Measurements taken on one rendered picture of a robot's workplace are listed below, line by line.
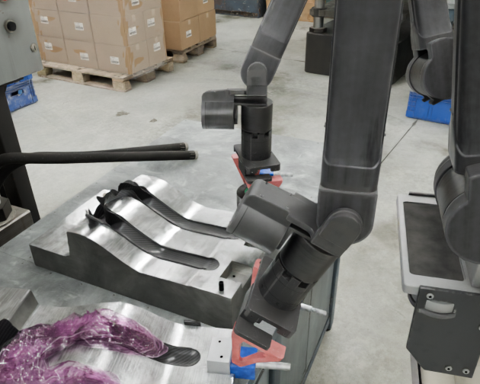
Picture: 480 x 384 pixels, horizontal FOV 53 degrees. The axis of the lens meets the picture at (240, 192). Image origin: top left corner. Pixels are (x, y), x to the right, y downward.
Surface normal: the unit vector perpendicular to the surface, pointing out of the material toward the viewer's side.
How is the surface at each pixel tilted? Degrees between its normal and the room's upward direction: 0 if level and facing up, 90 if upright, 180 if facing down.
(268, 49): 77
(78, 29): 94
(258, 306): 27
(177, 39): 90
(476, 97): 91
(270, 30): 63
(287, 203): 22
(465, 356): 90
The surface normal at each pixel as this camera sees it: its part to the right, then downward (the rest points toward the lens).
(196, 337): -0.02, -0.86
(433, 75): -0.05, 0.29
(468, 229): -0.24, 0.51
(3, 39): 0.91, 0.20
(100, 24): -0.49, 0.43
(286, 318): 0.42, -0.72
